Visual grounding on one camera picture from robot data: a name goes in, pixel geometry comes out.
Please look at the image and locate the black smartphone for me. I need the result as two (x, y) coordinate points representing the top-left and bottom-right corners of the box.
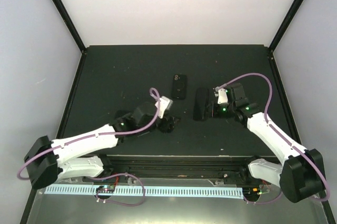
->
(193, 88), (209, 121)

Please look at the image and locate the black phone case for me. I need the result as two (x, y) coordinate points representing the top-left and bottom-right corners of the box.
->
(171, 74), (187, 100)

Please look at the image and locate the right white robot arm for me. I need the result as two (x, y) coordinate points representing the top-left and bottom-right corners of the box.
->
(211, 83), (327, 203)

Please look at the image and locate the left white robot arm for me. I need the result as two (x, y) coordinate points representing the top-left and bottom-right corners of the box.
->
(23, 98), (181, 190)

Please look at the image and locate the small green circuit board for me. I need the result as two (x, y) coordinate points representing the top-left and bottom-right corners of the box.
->
(96, 185), (115, 194)

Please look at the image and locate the right small circuit board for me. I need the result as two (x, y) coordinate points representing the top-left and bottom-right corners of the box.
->
(248, 188), (270, 195)

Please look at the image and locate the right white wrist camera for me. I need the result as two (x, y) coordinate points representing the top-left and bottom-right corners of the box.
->
(214, 87), (228, 105)

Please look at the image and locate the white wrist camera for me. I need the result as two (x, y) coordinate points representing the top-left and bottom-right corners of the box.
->
(155, 96), (173, 119)
(214, 87), (228, 105)

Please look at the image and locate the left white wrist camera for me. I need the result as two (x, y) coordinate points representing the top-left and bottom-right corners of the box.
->
(155, 96), (173, 119)

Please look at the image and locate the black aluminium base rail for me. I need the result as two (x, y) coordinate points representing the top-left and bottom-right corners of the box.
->
(49, 155), (314, 182)

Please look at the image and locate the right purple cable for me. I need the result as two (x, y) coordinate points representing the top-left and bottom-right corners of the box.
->
(215, 72), (331, 206)

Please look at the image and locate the white slotted cable duct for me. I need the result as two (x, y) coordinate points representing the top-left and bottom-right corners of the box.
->
(44, 184), (244, 199)

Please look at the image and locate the right black frame post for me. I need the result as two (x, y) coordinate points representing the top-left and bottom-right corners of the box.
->
(269, 0), (304, 52)

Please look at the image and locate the black frame post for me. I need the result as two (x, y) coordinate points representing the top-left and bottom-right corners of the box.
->
(269, 0), (304, 52)
(52, 0), (86, 53)

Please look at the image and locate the left black frame post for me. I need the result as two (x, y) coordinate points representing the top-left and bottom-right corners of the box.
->
(52, 0), (86, 53)

